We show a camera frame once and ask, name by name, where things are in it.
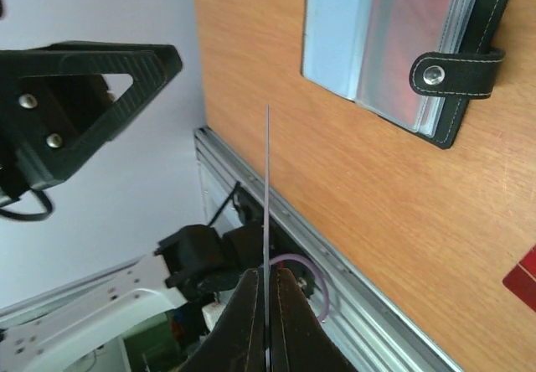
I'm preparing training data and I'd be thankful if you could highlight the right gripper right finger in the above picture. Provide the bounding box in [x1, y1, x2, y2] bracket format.
[269, 268, 356, 372]

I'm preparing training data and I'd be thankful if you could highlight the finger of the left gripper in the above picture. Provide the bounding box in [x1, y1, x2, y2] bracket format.
[1, 41, 183, 190]

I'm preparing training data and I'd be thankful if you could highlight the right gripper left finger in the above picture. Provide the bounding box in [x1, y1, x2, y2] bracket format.
[181, 269, 265, 372]

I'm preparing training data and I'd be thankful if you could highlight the blue card pile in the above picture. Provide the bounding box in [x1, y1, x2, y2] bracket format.
[263, 106, 271, 371]

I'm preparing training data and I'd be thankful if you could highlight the black leather card holder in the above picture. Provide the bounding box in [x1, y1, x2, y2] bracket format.
[301, 0, 508, 149]

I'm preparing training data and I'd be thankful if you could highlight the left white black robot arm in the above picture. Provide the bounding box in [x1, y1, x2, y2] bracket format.
[1, 41, 269, 371]

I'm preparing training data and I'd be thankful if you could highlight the aluminium table edge rail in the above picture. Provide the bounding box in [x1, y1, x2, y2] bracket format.
[194, 127, 461, 371]

